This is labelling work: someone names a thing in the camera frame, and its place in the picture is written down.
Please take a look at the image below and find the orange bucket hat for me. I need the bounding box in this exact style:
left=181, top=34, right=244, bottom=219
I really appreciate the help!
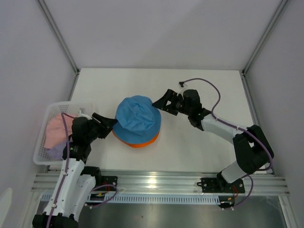
left=113, top=132, right=160, bottom=148

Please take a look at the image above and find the left aluminium frame post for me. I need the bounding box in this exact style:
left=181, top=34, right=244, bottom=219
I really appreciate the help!
left=35, top=0, right=79, bottom=75

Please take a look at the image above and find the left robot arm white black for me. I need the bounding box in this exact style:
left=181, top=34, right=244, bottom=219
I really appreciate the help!
left=32, top=113, right=118, bottom=228

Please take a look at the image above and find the slotted grey cable duct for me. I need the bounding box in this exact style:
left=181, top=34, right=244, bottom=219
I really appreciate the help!
left=40, top=193, right=220, bottom=205

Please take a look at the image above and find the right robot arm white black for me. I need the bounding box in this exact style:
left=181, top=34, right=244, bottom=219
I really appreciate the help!
left=152, top=89, right=274, bottom=193

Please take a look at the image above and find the aluminium frame post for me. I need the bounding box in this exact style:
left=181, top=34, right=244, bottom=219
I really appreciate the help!
left=35, top=0, right=79, bottom=75
left=242, top=0, right=291, bottom=77

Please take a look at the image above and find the white plastic basket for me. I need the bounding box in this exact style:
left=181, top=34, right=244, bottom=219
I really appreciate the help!
left=33, top=101, right=96, bottom=166

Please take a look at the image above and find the blue bucket hat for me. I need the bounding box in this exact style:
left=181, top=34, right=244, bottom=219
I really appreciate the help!
left=113, top=95, right=162, bottom=143

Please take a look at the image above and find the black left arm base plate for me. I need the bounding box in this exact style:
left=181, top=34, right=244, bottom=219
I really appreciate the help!
left=95, top=176, right=118, bottom=192

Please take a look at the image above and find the lavender bucket hat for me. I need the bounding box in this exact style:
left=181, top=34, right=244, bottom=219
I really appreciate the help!
left=47, top=142, right=67, bottom=161

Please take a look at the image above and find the right aluminium frame post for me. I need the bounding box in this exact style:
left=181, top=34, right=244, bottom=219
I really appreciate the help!
left=242, top=0, right=291, bottom=77

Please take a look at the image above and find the pink bucket hat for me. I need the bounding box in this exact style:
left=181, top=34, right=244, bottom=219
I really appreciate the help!
left=44, top=114, right=76, bottom=149

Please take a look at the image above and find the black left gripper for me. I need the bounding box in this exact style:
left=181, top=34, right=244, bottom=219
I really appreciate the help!
left=85, top=113, right=118, bottom=143

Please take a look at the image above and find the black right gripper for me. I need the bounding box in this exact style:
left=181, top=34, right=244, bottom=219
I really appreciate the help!
left=152, top=89, right=191, bottom=116

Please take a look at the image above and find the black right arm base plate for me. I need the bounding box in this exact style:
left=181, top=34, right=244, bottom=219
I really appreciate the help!
left=196, top=178, right=245, bottom=193

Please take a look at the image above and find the aluminium mounting rail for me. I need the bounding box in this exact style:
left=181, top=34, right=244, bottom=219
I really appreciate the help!
left=30, top=170, right=290, bottom=196

